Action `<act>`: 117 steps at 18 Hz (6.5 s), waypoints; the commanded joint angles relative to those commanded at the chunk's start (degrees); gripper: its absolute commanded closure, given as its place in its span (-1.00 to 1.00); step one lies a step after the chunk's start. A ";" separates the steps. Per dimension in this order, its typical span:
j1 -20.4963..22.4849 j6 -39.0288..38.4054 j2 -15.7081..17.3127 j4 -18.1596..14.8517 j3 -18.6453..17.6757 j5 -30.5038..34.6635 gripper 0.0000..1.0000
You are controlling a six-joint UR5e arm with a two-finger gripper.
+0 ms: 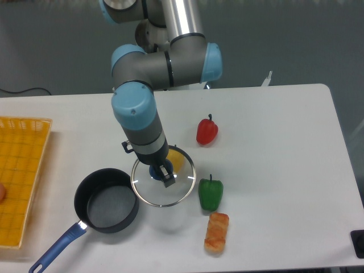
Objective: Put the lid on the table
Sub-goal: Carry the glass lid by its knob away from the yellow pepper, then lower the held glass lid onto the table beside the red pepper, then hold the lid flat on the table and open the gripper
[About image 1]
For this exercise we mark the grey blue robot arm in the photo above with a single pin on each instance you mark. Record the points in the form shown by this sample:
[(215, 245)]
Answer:
[(183, 57)]

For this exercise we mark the black saucepan blue handle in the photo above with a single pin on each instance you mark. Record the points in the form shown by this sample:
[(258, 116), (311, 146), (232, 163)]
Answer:
[(105, 202)]

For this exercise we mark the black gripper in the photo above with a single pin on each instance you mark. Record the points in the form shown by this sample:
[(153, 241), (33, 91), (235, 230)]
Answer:
[(157, 159)]

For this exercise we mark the green bell pepper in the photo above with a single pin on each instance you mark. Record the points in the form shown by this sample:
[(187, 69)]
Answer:
[(210, 193)]

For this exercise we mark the red bell pepper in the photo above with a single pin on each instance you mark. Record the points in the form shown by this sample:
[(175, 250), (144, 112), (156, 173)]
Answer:
[(207, 130)]

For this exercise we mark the yellow woven basket tray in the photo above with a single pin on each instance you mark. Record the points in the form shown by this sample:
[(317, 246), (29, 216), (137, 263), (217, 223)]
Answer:
[(23, 144)]

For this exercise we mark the black device at table edge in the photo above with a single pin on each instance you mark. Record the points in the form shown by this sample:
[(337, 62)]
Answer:
[(357, 237)]

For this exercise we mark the white bracket behind table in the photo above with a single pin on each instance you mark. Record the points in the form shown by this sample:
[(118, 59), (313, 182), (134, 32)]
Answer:
[(267, 80)]

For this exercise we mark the orange toast bread piece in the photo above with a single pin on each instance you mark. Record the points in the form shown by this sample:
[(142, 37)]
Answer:
[(215, 238)]

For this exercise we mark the yellow bell pepper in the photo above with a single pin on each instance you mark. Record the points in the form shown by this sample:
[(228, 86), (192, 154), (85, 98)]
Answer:
[(177, 159)]

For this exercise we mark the glass lid blue knob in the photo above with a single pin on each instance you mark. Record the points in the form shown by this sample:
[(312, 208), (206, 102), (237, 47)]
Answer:
[(147, 185)]

